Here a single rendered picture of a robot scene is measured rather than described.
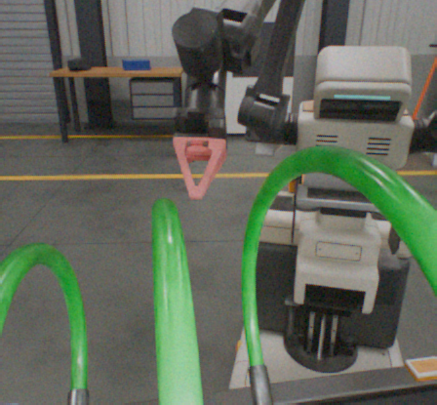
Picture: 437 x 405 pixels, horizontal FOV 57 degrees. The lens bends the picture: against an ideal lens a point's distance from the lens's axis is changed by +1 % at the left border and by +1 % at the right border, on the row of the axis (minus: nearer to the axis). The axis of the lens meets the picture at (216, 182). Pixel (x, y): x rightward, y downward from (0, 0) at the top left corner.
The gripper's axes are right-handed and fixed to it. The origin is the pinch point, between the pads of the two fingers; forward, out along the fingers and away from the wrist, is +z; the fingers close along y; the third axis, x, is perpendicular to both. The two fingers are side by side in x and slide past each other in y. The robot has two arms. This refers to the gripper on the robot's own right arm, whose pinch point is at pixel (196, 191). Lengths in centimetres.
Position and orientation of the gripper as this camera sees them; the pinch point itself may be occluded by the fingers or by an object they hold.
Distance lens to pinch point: 50.5
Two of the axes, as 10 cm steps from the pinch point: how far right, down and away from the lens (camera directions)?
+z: -0.6, 9.2, -4.0
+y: -0.6, -4.0, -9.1
